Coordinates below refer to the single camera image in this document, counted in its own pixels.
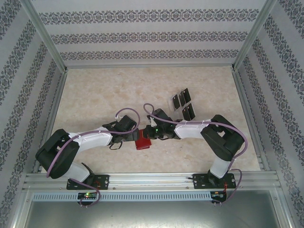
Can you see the red leather card holder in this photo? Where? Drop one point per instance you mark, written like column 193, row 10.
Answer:
column 142, row 143

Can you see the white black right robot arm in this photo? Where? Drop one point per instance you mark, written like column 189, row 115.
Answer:
column 192, row 129

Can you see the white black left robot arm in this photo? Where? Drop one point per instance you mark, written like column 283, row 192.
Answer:
column 95, row 139

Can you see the credit card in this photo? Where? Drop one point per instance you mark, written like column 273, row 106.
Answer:
column 187, row 95
column 191, row 110
column 185, row 113
column 175, row 102
column 182, row 98

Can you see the black rectangular plates cluster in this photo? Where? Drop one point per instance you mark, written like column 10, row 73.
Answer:
column 171, row 104

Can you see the small controller board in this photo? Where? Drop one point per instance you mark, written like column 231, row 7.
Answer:
column 88, row 196
column 218, row 194

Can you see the grey metal sheet tray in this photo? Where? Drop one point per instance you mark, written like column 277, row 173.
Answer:
column 152, row 216

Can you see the aluminium mounting rail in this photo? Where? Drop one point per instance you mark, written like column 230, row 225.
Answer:
column 152, row 181

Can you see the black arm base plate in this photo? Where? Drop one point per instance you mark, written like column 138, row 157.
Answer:
column 198, row 181
column 104, row 181

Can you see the aluminium side rail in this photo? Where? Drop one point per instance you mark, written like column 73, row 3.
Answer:
column 247, row 114
column 54, row 114

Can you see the aluminium frame upright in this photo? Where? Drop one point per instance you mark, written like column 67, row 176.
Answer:
column 285, row 209
column 20, row 209

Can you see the aluminium frame post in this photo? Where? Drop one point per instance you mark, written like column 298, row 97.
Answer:
column 254, row 35
column 45, row 35

